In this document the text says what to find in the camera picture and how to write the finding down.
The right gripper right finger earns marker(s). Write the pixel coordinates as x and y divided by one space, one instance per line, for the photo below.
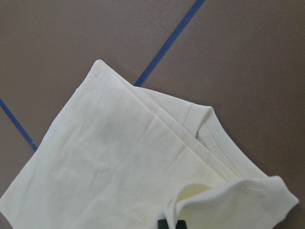
181 224

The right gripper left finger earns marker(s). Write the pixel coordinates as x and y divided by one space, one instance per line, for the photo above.
162 224

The cream long-sleeve cat shirt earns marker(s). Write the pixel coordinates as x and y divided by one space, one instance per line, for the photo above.
124 157

